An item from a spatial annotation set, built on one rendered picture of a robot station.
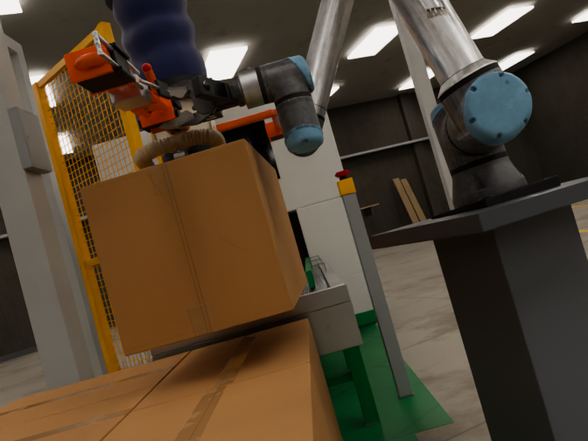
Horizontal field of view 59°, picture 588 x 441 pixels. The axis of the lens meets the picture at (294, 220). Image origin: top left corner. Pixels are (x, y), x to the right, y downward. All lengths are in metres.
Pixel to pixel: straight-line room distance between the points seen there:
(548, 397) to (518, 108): 0.66
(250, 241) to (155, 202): 0.24
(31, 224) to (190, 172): 1.65
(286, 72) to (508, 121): 0.50
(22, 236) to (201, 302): 1.70
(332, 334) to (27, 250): 1.58
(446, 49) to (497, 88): 0.15
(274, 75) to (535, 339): 0.86
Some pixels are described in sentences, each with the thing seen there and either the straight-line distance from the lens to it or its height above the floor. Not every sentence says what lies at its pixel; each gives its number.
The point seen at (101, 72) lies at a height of 1.15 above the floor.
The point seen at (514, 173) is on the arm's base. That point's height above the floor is 0.81.
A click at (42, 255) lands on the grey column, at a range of 2.75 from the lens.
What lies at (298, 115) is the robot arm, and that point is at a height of 1.07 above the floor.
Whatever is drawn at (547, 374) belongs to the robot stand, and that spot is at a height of 0.34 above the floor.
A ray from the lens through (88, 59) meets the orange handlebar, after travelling 0.95.
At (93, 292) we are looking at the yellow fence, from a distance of 3.25.
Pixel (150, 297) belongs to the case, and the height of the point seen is 0.76.
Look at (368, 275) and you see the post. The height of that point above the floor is 0.56.
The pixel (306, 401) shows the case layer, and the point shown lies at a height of 0.54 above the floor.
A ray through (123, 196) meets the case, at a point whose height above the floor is 1.00.
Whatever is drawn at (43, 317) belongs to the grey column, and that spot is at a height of 0.77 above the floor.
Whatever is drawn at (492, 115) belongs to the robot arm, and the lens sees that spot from 1.22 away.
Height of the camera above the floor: 0.80
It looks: 2 degrees up
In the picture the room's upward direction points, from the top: 16 degrees counter-clockwise
